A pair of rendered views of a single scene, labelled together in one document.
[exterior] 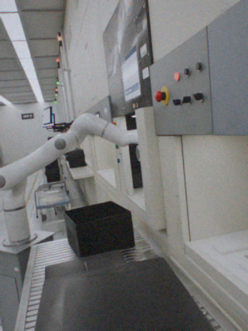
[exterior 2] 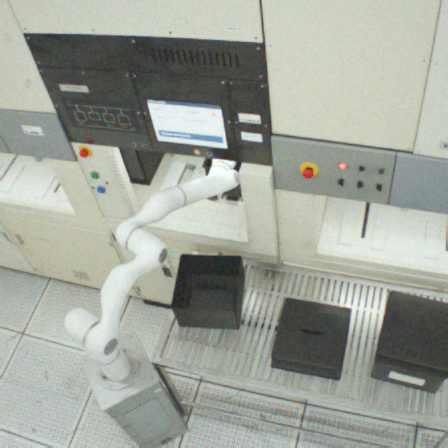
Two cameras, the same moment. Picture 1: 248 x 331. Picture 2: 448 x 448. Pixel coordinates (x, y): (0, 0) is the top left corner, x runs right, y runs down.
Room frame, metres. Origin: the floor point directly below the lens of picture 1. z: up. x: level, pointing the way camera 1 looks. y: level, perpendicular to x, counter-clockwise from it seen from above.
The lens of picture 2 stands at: (0.51, 1.09, 2.93)
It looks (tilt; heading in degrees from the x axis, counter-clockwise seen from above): 52 degrees down; 308
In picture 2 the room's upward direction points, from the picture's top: 11 degrees counter-clockwise
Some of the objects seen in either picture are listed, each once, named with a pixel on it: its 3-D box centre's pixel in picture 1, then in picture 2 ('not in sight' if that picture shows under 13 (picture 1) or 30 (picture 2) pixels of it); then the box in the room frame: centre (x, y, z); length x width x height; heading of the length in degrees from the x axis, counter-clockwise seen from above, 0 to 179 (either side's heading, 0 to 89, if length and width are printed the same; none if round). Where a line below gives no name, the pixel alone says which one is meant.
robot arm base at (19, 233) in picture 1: (17, 224); (112, 360); (1.58, 0.64, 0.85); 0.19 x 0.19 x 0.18
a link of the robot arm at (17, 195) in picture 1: (13, 186); (90, 334); (1.61, 0.64, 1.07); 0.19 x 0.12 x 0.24; 172
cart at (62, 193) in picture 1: (55, 210); not in sight; (4.01, 1.06, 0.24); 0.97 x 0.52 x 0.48; 16
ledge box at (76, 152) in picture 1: (75, 158); not in sight; (4.38, 0.72, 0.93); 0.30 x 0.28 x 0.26; 10
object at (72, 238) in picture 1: (97, 227); (209, 291); (1.37, 0.16, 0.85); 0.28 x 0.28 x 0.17; 23
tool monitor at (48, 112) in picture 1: (58, 117); not in sight; (4.84, 0.99, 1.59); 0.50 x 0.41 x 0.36; 103
